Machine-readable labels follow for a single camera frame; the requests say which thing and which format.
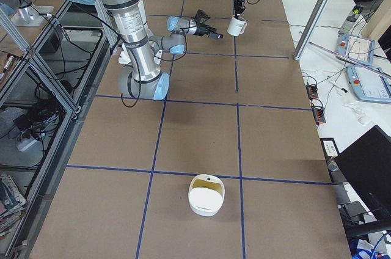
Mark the far blue teach pendant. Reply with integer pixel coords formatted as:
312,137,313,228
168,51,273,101
336,34,375,65

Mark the blue teach pendant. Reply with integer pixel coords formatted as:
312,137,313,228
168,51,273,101
336,34,375,65
347,65,390,104

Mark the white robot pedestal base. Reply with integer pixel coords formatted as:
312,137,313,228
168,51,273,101
119,43,163,67

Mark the white mug with handle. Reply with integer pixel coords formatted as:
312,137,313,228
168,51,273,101
227,16,247,37

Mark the aluminium frame post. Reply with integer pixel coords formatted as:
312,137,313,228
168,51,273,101
293,0,329,60

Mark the black monitor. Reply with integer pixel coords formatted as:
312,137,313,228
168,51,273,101
335,125,390,219

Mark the reacher grabber tool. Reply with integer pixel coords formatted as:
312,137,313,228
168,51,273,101
309,42,391,79

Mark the white oval bin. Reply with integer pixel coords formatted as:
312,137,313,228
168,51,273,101
188,173,225,217

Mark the near blue teach pendant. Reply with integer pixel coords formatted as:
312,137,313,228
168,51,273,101
347,65,390,104

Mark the clear water bottle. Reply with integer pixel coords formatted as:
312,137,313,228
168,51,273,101
338,4,364,35

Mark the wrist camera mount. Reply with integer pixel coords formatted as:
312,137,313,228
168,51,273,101
195,9,210,23

